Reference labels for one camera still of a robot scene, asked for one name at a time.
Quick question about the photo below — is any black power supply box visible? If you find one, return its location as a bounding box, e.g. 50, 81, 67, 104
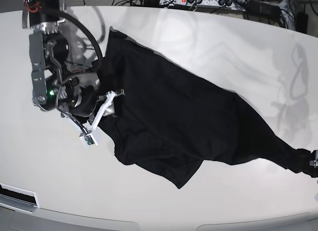
246, 0, 281, 19

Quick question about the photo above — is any white power strip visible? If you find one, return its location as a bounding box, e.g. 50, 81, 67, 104
159, 0, 245, 11

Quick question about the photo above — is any black t-shirt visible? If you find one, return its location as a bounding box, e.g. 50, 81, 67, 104
97, 30, 299, 188

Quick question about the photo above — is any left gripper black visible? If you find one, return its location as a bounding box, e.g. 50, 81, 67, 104
298, 149, 318, 178

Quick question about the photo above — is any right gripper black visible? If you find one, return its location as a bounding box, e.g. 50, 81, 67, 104
67, 85, 107, 118

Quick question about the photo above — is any white slotted box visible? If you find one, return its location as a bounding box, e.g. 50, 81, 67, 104
0, 183, 40, 214

